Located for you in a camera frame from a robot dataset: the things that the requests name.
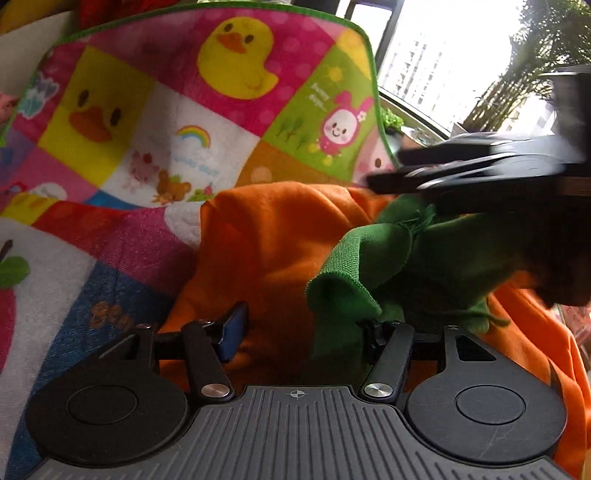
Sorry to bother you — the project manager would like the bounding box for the orange pumpkin costume green collar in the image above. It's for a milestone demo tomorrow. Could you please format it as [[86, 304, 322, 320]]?
[[164, 182, 590, 477]]

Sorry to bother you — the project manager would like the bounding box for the potted palm white pot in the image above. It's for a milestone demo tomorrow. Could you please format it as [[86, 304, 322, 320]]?
[[462, 0, 590, 133]]

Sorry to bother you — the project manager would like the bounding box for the green leafy plant tray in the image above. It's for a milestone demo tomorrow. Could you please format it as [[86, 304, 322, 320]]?
[[380, 107, 405, 135]]

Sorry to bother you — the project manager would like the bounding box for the colourful cartoon patchwork blanket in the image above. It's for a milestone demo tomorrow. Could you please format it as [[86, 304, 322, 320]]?
[[1, 2, 396, 479]]

